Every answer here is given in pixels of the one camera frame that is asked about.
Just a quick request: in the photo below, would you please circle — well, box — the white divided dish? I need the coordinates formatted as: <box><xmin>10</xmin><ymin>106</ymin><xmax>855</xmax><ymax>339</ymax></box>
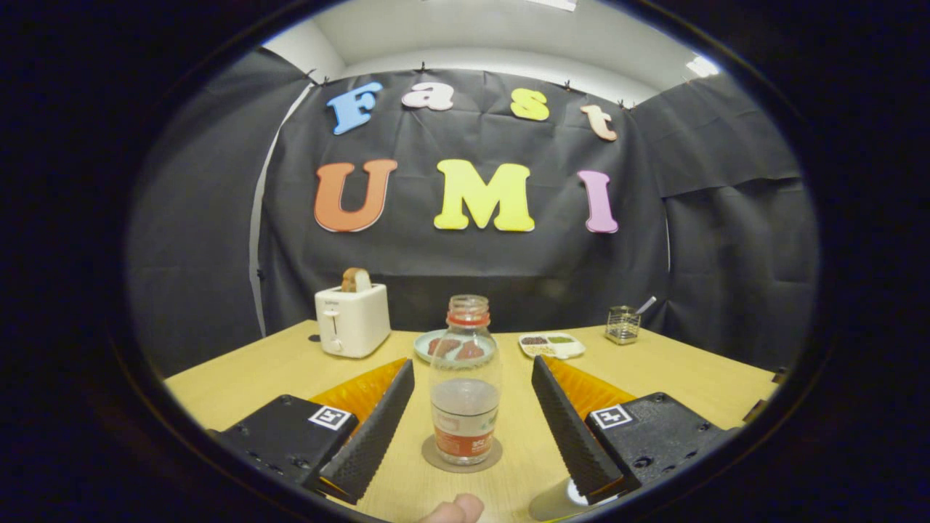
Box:
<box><xmin>517</xmin><ymin>332</ymin><xmax>586</xmax><ymax>361</ymax></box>

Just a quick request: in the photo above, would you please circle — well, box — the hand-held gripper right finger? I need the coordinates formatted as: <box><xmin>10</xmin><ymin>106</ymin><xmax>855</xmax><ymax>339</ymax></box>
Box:
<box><xmin>530</xmin><ymin>354</ymin><xmax>738</xmax><ymax>507</ymax></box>

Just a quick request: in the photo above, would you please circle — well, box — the white toaster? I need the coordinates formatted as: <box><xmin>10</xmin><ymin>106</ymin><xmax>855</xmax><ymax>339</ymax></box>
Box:
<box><xmin>314</xmin><ymin>283</ymin><xmax>392</xmax><ymax>360</ymax></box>

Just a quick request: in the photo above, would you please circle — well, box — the black backdrop cloth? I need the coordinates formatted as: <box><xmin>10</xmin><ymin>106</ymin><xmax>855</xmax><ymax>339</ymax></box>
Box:
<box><xmin>124</xmin><ymin>47</ymin><xmax>822</xmax><ymax>378</ymax></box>

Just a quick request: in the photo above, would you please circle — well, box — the wire mesh holder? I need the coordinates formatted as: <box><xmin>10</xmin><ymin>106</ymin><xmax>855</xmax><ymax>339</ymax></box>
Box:
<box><xmin>605</xmin><ymin>305</ymin><xmax>642</xmax><ymax>346</ymax></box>

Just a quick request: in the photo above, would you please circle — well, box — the round brown coaster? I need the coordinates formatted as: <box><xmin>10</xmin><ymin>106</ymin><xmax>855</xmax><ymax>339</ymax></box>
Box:
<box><xmin>421</xmin><ymin>434</ymin><xmax>504</xmax><ymax>474</ymax></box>

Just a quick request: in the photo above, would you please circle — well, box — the wooden table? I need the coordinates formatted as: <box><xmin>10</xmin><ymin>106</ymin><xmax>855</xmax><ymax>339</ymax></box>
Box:
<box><xmin>163</xmin><ymin>320</ymin><xmax>789</xmax><ymax>523</ymax></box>

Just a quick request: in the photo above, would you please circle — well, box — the clear plastic juice bottle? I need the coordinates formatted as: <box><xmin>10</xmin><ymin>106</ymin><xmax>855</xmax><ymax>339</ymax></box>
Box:
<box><xmin>429</xmin><ymin>294</ymin><xmax>504</xmax><ymax>466</ymax></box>

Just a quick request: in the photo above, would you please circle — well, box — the pale green plate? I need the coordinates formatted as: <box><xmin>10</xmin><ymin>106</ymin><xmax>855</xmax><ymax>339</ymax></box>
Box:
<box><xmin>413</xmin><ymin>329</ymin><xmax>498</xmax><ymax>364</ymax></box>

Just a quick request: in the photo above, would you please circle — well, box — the light blue cup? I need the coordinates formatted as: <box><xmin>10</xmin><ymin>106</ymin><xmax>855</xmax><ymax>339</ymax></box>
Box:
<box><xmin>528</xmin><ymin>476</ymin><xmax>626</xmax><ymax>522</ymax></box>

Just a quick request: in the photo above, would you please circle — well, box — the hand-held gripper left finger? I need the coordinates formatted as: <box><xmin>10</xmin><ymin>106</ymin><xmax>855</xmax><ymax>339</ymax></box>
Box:
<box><xmin>207</xmin><ymin>356</ymin><xmax>416</xmax><ymax>506</ymax></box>

